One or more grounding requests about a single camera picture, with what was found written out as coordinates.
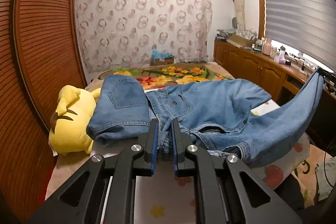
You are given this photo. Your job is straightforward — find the blue denim jeans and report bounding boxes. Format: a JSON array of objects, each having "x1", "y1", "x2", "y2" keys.
[{"x1": 146, "y1": 71, "x2": 323, "y2": 167}]

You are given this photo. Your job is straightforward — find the yellow plush toy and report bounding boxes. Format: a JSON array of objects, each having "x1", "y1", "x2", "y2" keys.
[{"x1": 49, "y1": 85, "x2": 101, "y2": 156}]

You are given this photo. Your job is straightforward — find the white strawberry flower sheet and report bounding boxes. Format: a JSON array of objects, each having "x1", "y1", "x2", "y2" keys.
[{"x1": 89, "y1": 101, "x2": 310, "y2": 224}]

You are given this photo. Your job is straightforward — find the folded blue jeans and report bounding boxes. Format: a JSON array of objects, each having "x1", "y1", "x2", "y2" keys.
[{"x1": 86, "y1": 75, "x2": 151, "y2": 146}]

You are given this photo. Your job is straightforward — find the wooden sideboard cabinet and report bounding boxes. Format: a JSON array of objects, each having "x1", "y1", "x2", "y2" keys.
[{"x1": 213, "y1": 39, "x2": 336, "y2": 109}]

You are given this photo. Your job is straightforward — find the beige floral blanket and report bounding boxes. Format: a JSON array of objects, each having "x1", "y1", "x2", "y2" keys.
[{"x1": 44, "y1": 62, "x2": 318, "y2": 214}]

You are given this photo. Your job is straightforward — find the pink bottle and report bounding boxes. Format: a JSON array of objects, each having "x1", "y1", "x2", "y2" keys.
[{"x1": 262, "y1": 38, "x2": 272, "y2": 56}]

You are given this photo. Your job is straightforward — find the cardboard box on sideboard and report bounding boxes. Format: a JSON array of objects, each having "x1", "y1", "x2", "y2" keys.
[{"x1": 229, "y1": 34, "x2": 253, "y2": 48}]

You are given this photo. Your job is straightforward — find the wooden louvered wardrobe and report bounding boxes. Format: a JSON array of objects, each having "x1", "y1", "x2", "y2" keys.
[{"x1": 1, "y1": 0, "x2": 87, "y2": 223}]

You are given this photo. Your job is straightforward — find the cardboard box with blue items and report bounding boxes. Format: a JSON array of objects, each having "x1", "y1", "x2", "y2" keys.
[{"x1": 150, "y1": 50, "x2": 174, "y2": 66}]

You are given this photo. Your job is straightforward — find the patterned sheer curtain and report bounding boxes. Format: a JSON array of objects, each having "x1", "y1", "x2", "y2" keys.
[{"x1": 75, "y1": 0, "x2": 213, "y2": 73}]

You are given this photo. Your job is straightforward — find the grey zebra window blind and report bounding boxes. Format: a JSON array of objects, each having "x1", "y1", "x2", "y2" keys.
[{"x1": 265, "y1": 0, "x2": 335, "y2": 70}]

